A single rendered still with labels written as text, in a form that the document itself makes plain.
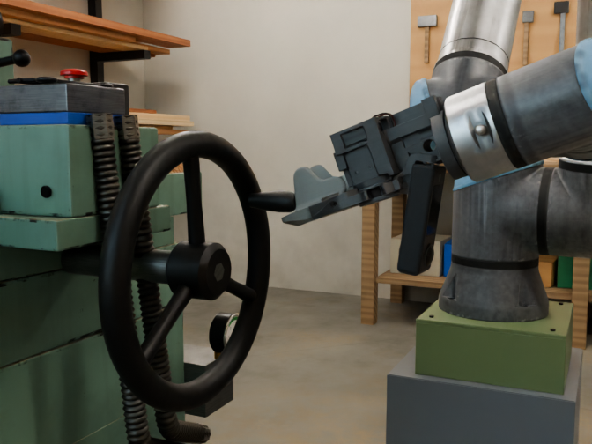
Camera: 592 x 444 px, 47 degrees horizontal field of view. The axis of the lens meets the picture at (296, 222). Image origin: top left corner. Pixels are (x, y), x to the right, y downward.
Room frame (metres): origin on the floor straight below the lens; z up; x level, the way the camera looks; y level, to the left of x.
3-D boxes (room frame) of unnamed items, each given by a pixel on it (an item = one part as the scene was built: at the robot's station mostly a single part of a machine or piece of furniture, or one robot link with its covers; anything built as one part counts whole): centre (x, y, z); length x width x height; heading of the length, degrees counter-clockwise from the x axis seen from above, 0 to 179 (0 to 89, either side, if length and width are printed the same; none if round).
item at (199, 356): (1.02, 0.17, 0.58); 0.12 x 0.08 x 0.08; 64
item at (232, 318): (0.99, 0.11, 0.65); 0.06 x 0.04 x 0.08; 154
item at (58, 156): (0.74, 0.25, 0.91); 0.15 x 0.14 x 0.09; 154
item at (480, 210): (1.19, -0.36, 0.83); 0.17 x 0.15 x 0.18; 62
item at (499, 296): (1.20, -0.35, 0.70); 0.19 x 0.19 x 0.10
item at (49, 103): (0.74, 0.24, 0.99); 0.13 x 0.11 x 0.06; 154
